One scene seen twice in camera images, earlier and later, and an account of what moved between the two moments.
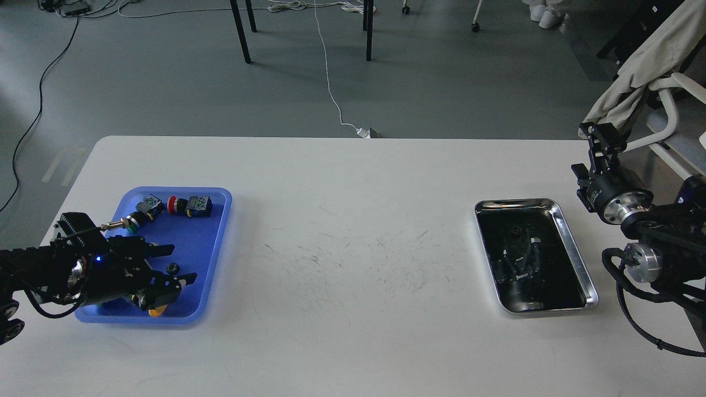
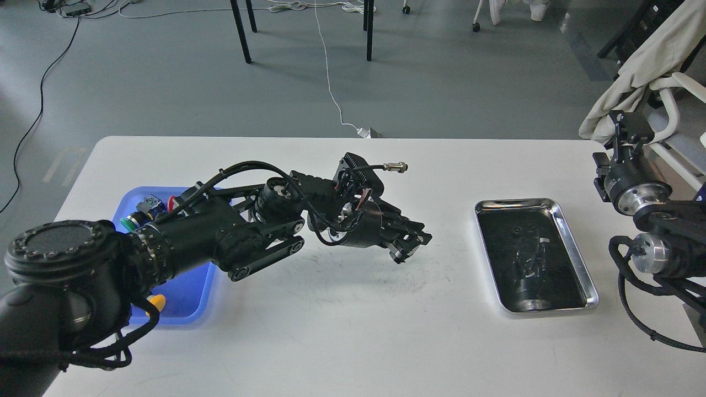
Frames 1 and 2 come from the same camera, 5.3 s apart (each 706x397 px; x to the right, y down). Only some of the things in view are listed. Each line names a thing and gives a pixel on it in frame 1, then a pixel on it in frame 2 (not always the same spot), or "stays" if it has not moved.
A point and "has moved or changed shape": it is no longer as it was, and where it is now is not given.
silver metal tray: (533, 262) stays
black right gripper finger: (604, 140) to (632, 130)
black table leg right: (367, 25) stays
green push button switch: (150, 207) stays
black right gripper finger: (582, 172) to (603, 163)
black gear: (173, 268) has moved or changed shape
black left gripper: (105, 271) to (354, 216)
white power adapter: (363, 132) stays
